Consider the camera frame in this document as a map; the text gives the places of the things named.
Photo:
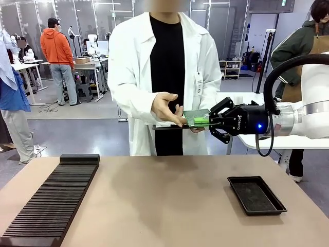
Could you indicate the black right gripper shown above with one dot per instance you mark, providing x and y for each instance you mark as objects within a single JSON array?
[{"x": 246, "y": 119}]

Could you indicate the green PCB board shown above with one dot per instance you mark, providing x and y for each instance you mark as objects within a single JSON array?
[{"x": 196, "y": 114}]

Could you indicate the grey clipboard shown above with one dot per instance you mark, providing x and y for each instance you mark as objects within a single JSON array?
[{"x": 169, "y": 126}]

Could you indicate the person's right forearm white sleeve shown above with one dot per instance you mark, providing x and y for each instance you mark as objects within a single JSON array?
[{"x": 133, "y": 103}]

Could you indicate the person's left forearm white sleeve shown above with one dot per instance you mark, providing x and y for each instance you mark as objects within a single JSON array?
[{"x": 213, "y": 95}]

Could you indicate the black slotted PCB rack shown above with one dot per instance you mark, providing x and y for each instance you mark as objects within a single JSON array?
[{"x": 51, "y": 205}]

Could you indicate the person's left hand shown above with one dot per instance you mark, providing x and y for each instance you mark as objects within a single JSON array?
[{"x": 198, "y": 130}]

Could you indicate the person's right hand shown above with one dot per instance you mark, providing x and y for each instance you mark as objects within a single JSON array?
[{"x": 164, "y": 109}]

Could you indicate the clear plastic cup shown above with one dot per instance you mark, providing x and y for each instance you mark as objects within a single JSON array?
[{"x": 238, "y": 99}]

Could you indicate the white side table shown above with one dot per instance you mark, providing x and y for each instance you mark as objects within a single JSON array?
[{"x": 257, "y": 142}]

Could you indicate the white name badge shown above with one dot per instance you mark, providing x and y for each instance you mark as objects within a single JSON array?
[{"x": 199, "y": 85}]

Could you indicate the low wooden shoe shelf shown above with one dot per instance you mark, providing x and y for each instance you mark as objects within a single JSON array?
[{"x": 231, "y": 69}]

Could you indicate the black tripod pole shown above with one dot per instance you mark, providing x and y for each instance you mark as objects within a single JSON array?
[{"x": 264, "y": 61}]

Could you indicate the person in white lab coat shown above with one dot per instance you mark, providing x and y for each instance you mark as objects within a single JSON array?
[{"x": 164, "y": 72}]

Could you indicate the black shallow tray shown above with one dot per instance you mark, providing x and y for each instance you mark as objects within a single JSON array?
[{"x": 257, "y": 196}]

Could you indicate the person in brown apron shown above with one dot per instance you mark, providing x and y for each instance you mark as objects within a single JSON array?
[{"x": 295, "y": 51}]

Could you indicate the black step stool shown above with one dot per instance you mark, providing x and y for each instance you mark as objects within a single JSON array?
[{"x": 84, "y": 92}]

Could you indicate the grey workbench desk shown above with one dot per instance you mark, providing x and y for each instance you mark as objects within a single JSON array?
[{"x": 90, "y": 67}]

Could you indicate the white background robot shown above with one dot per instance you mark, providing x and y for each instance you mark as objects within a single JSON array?
[{"x": 92, "y": 45}]

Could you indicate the brown cardboard box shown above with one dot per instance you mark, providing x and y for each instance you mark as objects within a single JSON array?
[{"x": 82, "y": 60}]

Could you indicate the person in orange hoodie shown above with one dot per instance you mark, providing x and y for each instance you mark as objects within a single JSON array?
[{"x": 57, "y": 59}]

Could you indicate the white desk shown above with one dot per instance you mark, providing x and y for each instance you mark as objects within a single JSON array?
[{"x": 27, "y": 68}]

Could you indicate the seated person in dark vest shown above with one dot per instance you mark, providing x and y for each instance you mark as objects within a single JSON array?
[{"x": 25, "y": 50}]

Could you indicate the person in blue shirt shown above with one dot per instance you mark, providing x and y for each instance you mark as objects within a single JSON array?
[{"x": 13, "y": 103}]

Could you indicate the dark wall monitor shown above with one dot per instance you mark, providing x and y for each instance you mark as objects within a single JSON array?
[{"x": 272, "y": 5}]

